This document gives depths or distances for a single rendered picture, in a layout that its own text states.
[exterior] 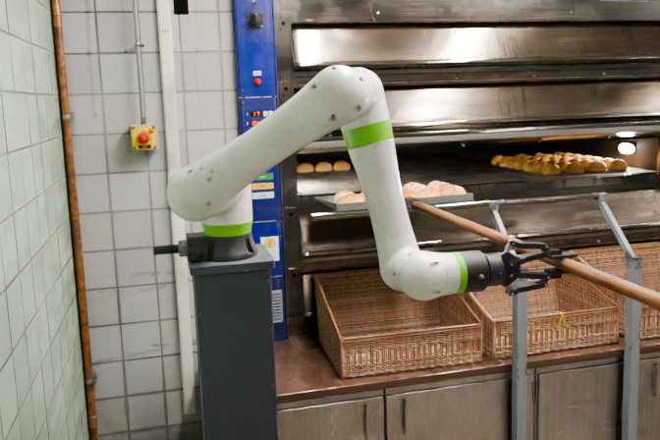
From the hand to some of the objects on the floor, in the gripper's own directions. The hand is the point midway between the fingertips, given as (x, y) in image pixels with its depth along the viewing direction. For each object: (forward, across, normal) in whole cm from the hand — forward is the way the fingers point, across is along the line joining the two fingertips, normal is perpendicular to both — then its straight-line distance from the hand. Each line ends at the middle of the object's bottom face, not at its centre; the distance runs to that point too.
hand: (561, 262), depth 157 cm
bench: (+46, +119, -108) cm, 167 cm away
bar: (+28, +119, -87) cm, 150 cm away
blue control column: (-45, +120, -231) cm, 264 cm away
